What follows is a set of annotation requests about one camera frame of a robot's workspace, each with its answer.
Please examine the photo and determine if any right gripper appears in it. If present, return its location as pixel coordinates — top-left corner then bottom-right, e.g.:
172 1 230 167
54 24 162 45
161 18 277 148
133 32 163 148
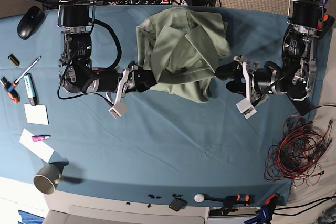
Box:
94 61 157 97

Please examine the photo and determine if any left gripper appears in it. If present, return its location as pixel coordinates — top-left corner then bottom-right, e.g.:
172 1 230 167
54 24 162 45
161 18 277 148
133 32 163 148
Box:
215 55 278 106

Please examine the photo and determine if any sage green T-shirt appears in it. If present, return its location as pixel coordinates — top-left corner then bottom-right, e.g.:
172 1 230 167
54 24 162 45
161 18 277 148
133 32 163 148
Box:
136 7 231 103

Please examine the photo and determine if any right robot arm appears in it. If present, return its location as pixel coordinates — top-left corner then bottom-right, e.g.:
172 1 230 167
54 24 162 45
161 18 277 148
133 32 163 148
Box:
57 0 157 106

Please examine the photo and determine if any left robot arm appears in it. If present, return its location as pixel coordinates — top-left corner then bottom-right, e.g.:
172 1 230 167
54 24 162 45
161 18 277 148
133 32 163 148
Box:
215 0 334 106

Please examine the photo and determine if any black remote control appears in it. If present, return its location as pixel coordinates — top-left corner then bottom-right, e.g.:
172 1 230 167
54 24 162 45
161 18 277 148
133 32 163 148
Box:
292 98 312 116

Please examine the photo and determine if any blue table cloth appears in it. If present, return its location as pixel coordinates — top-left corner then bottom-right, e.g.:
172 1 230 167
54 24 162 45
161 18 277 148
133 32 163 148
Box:
0 5 333 207

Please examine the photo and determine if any silver pen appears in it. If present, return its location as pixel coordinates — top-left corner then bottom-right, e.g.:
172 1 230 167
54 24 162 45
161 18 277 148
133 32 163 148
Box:
13 56 41 86

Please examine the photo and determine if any orange black clamp top right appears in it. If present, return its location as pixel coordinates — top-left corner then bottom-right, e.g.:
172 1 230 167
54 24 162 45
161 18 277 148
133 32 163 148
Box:
316 14 335 39

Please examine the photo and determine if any white square paper note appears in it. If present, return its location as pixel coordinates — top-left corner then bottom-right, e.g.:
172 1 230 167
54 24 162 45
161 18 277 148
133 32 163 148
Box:
24 104 49 125

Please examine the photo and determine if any light blue highlighter marker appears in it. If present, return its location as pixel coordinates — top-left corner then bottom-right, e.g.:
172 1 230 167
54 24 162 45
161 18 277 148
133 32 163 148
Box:
24 73 38 106

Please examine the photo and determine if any black computer mouse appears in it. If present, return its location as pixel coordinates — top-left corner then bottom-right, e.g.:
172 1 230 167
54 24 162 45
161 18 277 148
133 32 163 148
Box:
17 6 46 40

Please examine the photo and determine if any small pink glue tube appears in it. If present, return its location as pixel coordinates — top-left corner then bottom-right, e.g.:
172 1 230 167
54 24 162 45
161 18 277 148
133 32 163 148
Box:
31 135 50 143

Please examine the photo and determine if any orange black bar clamp bottom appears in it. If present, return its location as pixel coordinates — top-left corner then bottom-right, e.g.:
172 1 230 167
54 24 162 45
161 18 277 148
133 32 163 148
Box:
205 194 250 216

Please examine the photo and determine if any white rectangular paper slip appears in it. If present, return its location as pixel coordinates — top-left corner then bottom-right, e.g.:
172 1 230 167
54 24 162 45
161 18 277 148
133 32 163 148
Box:
19 129 54 163

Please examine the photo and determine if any white round puck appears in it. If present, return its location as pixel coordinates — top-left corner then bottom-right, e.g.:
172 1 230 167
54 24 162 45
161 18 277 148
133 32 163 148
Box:
194 194 205 203

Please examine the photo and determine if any blue orange screwdriver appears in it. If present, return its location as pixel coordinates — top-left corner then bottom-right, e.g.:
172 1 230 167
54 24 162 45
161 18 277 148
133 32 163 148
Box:
1 77 19 104

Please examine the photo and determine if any grey ceramic mug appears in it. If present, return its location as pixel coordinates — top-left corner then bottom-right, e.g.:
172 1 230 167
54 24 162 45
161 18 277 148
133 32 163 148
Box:
33 159 69 195

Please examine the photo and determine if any blue black clamp bottom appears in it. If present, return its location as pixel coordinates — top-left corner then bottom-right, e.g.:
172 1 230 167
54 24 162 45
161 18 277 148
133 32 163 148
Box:
244 193 279 224

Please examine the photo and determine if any black square plate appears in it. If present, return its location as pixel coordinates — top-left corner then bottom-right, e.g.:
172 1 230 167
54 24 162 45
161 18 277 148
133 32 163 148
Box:
169 198 187 212

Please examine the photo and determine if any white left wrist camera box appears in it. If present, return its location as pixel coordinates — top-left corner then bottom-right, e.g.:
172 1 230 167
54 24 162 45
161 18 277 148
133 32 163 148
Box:
236 98 257 119

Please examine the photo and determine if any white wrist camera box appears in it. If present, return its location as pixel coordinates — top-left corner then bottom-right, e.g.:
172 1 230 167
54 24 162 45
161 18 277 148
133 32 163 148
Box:
109 101 128 119
236 98 257 119

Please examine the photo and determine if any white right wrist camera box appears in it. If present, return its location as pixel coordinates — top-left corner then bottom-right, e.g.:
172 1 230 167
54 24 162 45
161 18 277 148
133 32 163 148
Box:
109 101 128 119

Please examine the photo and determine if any red black wire bundle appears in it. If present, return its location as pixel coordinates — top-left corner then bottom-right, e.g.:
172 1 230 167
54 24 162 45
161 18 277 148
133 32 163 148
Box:
263 102 336 188

